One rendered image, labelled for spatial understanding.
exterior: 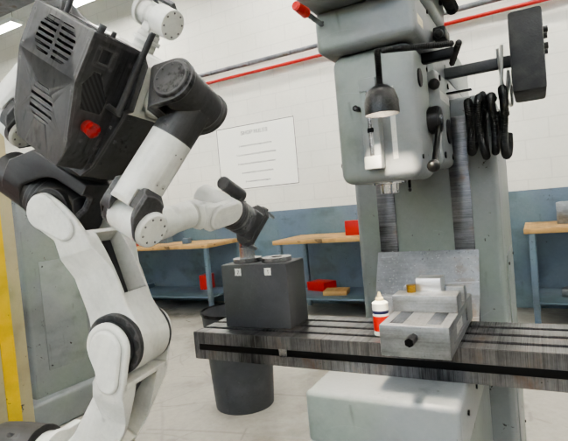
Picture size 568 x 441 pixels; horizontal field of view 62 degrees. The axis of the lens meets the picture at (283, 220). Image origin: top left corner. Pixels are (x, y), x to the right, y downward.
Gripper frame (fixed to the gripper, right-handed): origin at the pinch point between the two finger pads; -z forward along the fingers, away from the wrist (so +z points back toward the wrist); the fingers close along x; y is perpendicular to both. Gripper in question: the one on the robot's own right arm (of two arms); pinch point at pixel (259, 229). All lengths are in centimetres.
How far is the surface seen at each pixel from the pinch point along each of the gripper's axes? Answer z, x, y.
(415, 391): 8, -15, -60
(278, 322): -4.9, -20.3, -18.0
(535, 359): 6, 4, -77
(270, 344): 0.3, -25.6, -21.4
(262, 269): 0.2, -9.7, -7.7
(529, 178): -382, 187, -14
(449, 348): 14, -3, -63
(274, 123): -369, 138, 284
